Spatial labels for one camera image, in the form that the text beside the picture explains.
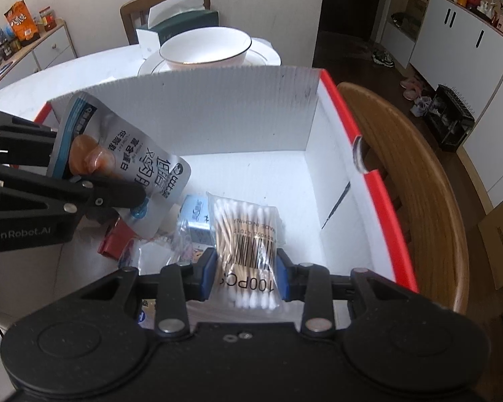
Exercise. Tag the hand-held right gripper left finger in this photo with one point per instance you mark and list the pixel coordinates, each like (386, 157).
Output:
(208, 276)

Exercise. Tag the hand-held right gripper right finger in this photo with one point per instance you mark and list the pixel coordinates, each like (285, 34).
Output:
(283, 276)

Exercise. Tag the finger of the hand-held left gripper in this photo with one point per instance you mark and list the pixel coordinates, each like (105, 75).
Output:
(104, 194)
(16, 142)

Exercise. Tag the silver foil pouch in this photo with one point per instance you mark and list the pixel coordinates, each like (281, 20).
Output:
(151, 163)

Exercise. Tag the small light blue box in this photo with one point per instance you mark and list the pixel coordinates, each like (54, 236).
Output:
(195, 217)

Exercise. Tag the cotton swab bag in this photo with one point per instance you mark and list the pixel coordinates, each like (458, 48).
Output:
(243, 226)

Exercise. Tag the red white cardboard box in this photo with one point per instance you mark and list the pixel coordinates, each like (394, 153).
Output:
(243, 125)

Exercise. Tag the clear plastic bag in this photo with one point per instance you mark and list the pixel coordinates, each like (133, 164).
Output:
(167, 255)

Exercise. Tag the red packet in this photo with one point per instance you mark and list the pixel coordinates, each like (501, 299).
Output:
(117, 243)

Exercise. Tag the dark snack packets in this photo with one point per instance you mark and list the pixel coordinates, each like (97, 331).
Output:
(2, 44)

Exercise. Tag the white low cabinet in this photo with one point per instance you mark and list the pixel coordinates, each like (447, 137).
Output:
(54, 50)

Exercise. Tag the orange snack box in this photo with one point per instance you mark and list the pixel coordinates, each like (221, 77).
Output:
(21, 23)

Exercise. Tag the red jar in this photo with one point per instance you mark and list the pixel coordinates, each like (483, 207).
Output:
(47, 19)

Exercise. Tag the wooden chair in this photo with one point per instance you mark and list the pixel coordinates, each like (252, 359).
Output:
(130, 16)
(423, 184)

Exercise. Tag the white gold-rimmed bowl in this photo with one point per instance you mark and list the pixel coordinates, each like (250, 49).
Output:
(205, 50)

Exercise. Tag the green white tissue box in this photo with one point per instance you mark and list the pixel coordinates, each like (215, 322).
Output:
(205, 19)

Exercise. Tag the white shoes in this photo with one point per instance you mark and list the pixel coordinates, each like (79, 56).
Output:
(421, 106)

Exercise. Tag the brown cardboard carton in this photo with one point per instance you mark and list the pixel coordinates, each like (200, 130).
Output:
(501, 238)

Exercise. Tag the pink slippers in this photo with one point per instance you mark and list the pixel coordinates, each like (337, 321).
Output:
(413, 88)

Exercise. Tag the black floor rack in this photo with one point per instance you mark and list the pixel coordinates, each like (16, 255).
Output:
(450, 119)

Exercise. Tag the dark sneakers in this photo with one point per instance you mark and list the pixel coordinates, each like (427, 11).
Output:
(383, 56)

